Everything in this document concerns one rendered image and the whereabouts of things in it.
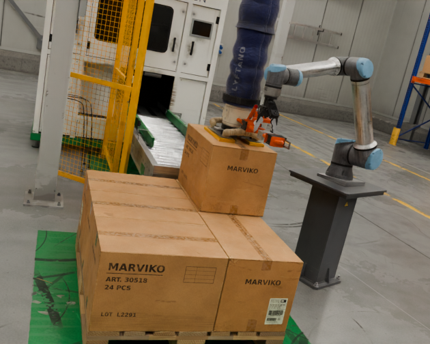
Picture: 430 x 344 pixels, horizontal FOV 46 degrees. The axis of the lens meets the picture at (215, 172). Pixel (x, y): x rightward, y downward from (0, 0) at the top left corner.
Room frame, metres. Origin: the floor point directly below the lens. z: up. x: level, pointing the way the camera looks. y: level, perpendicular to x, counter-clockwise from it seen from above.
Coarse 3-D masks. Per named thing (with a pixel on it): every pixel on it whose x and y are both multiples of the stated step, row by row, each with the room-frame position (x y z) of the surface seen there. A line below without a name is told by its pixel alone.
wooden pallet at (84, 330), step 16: (80, 256) 2.73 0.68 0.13; (80, 272) 2.61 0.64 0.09; (80, 288) 2.50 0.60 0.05; (80, 304) 2.40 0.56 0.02; (96, 336) 2.01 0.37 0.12; (112, 336) 2.03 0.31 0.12; (128, 336) 2.06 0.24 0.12; (144, 336) 2.08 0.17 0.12; (160, 336) 2.11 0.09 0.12; (176, 336) 2.14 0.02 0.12; (192, 336) 2.16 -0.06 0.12; (208, 336) 2.19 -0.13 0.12; (224, 336) 2.22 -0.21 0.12; (240, 336) 2.25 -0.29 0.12; (256, 336) 2.28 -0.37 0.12; (272, 336) 2.31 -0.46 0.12
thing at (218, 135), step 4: (204, 128) 3.20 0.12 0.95; (208, 128) 3.15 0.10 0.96; (212, 128) 3.15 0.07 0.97; (212, 132) 3.03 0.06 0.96; (216, 132) 3.03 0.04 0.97; (220, 132) 3.00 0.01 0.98; (216, 136) 2.95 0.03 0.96; (220, 136) 2.94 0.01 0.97; (220, 140) 2.89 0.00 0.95; (224, 140) 2.90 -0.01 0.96; (228, 140) 2.91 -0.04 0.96; (232, 140) 2.92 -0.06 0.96
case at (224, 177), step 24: (192, 144) 3.13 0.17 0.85; (216, 144) 2.79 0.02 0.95; (240, 144) 2.93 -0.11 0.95; (192, 168) 3.04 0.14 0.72; (216, 168) 2.77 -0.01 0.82; (240, 168) 2.82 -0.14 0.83; (264, 168) 2.87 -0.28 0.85; (192, 192) 2.95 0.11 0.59; (216, 192) 2.78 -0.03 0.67; (240, 192) 2.83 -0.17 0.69; (264, 192) 2.88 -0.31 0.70
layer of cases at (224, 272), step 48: (96, 192) 2.72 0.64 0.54; (144, 192) 2.89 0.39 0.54; (96, 240) 2.17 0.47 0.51; (144, 240) 2.20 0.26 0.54; (192, 240) 2.32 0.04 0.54; (240, 240) 2.45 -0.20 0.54; (96, 288) 2.00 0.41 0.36; (144, 288) 2.07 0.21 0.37; (192, 288) 2.15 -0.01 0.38; (240, 288) 2.23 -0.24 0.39; (288, 288) 2.32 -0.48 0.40
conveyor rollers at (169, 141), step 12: (144, 120) 5.24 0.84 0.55; (156, 120) 5.45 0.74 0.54; (168, 120) 5.58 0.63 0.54; (156, 132) 4.74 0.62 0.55; (168, 132) 4.86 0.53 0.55; (180, 132) 5.00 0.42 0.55; (156, 144) 4.27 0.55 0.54; (168, 144) 4.33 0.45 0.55; (180, 144) 4.45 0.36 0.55; (156, 156) 3.83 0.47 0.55; (168, 156) 3.94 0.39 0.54; (180, 156) 3.99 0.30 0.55
